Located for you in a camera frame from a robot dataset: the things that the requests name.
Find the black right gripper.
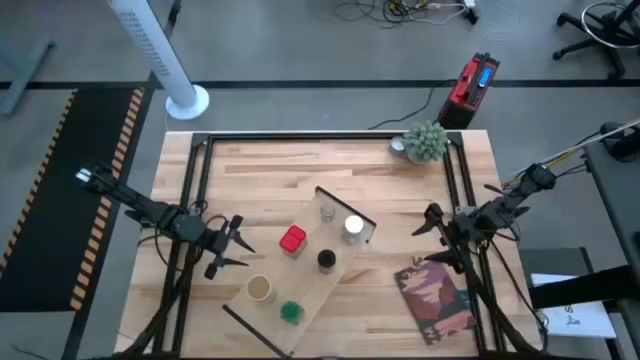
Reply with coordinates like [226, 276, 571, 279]
[411, 202, 484, 275]

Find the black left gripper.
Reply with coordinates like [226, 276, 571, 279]
[202, 214, 257, 281]

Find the tan-lid spice jar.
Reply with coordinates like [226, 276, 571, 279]
[246, 273, 275, 304]

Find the red-lid patterned paprika tin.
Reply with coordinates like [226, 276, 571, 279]
[278, 224, 308, 259]

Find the white-lid spice jar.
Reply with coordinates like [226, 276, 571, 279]
[342, 214, 366, 246]

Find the green-lid spice jar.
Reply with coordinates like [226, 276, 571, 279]
[279, 299, 306, 326]

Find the black-lid brown spice jar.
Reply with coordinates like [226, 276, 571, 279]
[316, 248, 338, 275]

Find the colourful landscape-print book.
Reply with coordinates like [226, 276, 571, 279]
[393, 257, 477, 346]

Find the potted green succulent plant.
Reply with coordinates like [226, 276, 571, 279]
[402, 119, 450, 166]

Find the red black power station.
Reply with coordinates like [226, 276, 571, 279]
[437, 52, 501, 130]

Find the black beam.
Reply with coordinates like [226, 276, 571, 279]
[528, 264, 640, 310]

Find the white paper sheet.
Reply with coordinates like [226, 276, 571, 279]
[529, 272, 619, 340]

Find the black hazard-striped floor mat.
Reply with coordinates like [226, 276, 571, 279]
[0, 87, 154, 314]

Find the black side desk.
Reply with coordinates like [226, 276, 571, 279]
[582, 139, 640, 281]

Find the white tower fan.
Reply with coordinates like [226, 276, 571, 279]
[107, 0, 211, 121]

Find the black desk clamp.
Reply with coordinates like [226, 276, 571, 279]
[598, 121, 640, 162]

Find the black office chair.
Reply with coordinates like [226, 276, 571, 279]
[552, 0, 640, 81]

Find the grey table leg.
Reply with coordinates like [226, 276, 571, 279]
[0, 37, 56, 119]

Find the wooden shelf with wire legs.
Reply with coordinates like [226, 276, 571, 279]
[221, 185, 378, 360]

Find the black aluminium table frame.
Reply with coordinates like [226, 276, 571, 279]
[117, 130, 544, 360]

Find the black power cable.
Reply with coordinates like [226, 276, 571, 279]
[367, 79, 456, 131]

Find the yellow white cable bundle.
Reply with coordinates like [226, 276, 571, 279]
[499, 117, 640, 187]

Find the tangle of floor cables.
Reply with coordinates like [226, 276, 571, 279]
[332, 0, 481, 26]

